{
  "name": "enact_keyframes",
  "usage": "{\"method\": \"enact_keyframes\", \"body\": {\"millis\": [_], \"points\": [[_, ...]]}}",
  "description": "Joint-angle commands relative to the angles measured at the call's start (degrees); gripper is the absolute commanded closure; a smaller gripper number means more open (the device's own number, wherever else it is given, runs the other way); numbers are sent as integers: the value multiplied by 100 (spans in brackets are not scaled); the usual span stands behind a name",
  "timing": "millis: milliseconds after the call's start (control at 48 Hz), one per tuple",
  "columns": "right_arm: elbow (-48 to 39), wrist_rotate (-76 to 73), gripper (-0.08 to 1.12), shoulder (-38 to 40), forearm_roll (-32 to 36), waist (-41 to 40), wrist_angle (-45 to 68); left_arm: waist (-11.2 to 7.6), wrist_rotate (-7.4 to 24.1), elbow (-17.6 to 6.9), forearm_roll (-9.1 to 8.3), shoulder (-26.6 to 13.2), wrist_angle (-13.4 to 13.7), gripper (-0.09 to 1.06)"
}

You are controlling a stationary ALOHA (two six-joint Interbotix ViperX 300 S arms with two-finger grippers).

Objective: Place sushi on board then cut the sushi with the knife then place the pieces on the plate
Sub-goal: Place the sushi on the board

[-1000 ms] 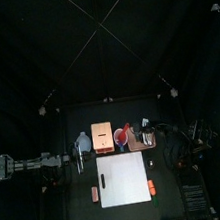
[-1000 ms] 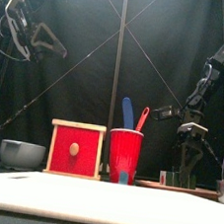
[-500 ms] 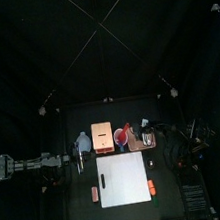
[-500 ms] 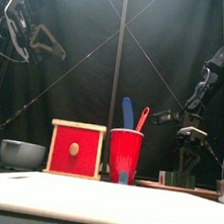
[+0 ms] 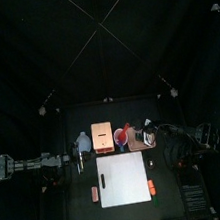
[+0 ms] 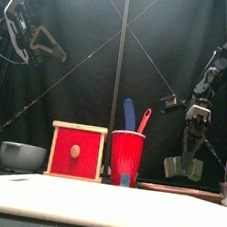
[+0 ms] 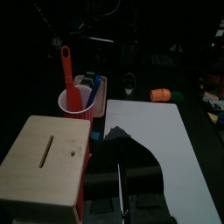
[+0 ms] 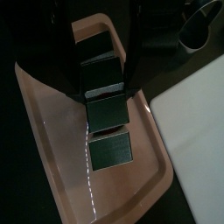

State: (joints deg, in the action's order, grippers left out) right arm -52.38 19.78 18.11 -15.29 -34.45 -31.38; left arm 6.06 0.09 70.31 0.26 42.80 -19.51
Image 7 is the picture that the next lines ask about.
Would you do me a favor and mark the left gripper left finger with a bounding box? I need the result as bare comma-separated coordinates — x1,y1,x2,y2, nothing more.
82,125,126,224

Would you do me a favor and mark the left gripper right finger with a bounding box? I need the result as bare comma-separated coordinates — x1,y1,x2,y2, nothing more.
115,125,177,224

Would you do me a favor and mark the dark green sushi roll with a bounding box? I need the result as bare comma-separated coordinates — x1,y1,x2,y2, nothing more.
80,71,96,87

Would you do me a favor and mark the white cutting board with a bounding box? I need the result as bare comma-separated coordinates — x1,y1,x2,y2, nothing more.
103,99,222,224

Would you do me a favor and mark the brown wooden plate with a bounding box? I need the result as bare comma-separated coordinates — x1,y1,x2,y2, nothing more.
73,74,108,118

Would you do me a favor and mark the red toy knife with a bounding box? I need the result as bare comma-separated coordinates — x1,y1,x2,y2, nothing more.
59,45,84,113

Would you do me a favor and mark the blue toy knife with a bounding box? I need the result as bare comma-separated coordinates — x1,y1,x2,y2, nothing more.
85,73,103,109

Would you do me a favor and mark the wooden box with red front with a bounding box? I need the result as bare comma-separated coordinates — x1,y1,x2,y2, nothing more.
0,115,92,224

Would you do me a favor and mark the red plastic cup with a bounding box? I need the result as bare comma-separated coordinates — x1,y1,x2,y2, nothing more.
57,84,96,130

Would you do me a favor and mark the orange toy cylinder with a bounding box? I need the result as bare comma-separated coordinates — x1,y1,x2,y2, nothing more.
150,87,172,102

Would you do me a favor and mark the green toy ball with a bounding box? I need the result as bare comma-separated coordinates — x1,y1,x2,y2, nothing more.
170,90,185,103

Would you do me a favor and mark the yellow toy block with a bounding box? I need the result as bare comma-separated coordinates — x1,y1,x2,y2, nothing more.
207,112,220,125

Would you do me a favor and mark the white card with black clover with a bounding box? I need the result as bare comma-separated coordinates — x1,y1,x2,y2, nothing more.
208,100,224,112

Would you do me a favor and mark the small pot with arched handle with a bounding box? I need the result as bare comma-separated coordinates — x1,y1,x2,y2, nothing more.
121,72,137,99

